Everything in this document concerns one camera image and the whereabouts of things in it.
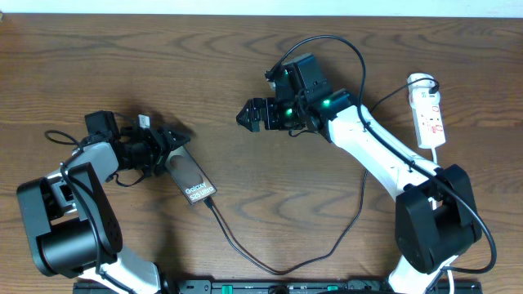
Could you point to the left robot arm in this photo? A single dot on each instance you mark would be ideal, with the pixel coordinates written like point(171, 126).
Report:
point(71, 228)

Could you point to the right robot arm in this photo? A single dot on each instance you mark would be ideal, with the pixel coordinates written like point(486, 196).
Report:
point(436, 215)

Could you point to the white USB charger adapter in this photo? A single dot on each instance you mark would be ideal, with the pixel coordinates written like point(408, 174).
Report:
point(423, 91)

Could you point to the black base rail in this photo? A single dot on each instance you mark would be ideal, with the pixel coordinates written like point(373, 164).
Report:
point(350, 286)

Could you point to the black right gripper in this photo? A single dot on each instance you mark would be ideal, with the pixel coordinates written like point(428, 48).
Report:
point(254, 104)

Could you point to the white power strip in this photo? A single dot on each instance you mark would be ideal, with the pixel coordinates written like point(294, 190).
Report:
point(428, 122)

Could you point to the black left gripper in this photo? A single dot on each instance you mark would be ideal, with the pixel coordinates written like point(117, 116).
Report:
point(159, 153)

